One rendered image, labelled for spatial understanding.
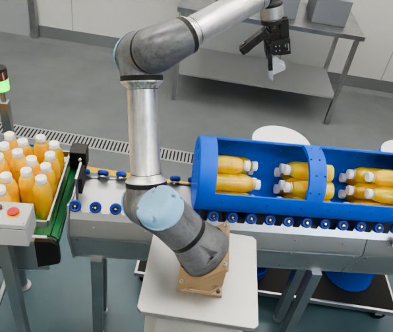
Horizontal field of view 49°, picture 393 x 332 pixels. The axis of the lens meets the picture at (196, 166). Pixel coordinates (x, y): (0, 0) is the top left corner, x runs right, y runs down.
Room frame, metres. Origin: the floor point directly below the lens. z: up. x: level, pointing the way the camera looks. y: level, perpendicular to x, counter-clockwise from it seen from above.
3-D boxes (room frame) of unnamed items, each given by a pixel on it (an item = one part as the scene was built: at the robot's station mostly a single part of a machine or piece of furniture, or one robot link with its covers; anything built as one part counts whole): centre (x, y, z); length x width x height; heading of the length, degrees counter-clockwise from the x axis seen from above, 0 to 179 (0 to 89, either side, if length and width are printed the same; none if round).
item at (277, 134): (1.68, -0.37, 1.03); 0.28 x 0.28 x 0.01
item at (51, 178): (1.20, 0.55, 0.98); 0.07 x 0.07 x 0.17
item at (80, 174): (1.24, 0.43, 0.99); 0.10 x 0.02 x 0.12; 8
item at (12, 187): (1.11, 0.66, 0.98); 0.07 x 0.07 x 0.17
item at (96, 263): (1.18, 0.36, 0.31); 0.06 x 0.06 x 0.63; 8
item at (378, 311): (1.76, -0.50, 0.07); 1.50 x 0.52 x 0.15; 91
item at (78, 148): (1.43, 0.50, 0.95); 0.10 x 0.07 x 0.10; 8
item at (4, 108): (1.54, 0.86, 0.55); 0.04 x 0.04 x 1.10; 8
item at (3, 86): (1.54, 0.86, 1.18); 0.06 x 0.06 x 0.05
